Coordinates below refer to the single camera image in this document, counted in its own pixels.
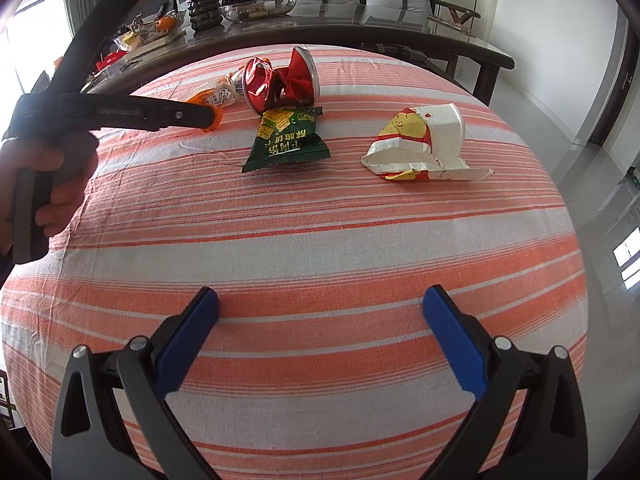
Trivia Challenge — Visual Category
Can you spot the dark green snack bag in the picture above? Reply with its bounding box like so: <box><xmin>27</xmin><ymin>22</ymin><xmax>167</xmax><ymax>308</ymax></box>
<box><xmin>242</xmin><ymin>106</ymin><xmax>331</xmax><ymax>174</ymax></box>

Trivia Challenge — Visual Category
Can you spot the person left hand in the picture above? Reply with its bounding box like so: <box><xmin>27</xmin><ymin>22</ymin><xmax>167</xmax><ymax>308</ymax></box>
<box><xmin>1</xmin><ymin>128</ymin><xmax>99</xmax><ymax>264</ymax></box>

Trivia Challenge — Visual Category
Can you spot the striped orange white tablecloth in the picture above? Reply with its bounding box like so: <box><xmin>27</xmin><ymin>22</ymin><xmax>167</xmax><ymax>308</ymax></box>
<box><xmin>1</xmin><ymin>46</ymin><xmax>588</xmax><ymax>479</ymax></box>

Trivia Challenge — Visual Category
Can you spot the orange white snack wrapper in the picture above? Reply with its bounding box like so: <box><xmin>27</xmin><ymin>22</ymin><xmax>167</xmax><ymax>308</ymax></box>
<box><xmin>188</xmin><ymin>75</ymin><xmax>240</xmax><ymax>132</ymax></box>

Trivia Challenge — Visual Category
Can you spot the crushed red soda can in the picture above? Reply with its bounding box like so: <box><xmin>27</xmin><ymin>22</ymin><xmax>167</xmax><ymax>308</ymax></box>
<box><xmin>241</xmin><ymin>46</ymin><xmax>320</xmax><ymax>115</ymax></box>

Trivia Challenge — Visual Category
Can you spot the glass snack bowl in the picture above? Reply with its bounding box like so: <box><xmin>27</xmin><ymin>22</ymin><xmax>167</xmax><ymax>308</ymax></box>
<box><xmin>220</xmin><ymin>0</ymin><xmax>297</xmax><ymax>23</ymax></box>

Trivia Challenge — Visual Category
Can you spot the red gift bag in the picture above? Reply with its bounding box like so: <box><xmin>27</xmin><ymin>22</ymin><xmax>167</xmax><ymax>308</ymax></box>
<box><xmin>96</xmin><ymin>50</ymin><xmax>127</xmax><ymax>72</ymax></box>

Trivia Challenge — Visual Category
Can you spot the white red paper box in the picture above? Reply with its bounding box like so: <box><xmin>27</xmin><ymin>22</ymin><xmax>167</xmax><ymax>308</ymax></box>
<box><xmin>361</xmin><ymin>103</ymin><xmax>494</xmax><ymax>182</ymax></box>

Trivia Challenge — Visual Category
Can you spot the glass fruit bowl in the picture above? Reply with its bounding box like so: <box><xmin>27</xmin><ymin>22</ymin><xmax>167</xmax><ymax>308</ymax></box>
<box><xmin>113</xmin><ymin>11</ymin><xmax>184</xmax><ymax>52</ymax></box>

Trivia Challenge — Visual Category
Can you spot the dark wooden coffee table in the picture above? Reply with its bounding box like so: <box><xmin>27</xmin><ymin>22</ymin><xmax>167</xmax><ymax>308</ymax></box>
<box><xmin>87</xmin><ymin>4</ymin><xmax>515</xmax><ymax>105</ymax></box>

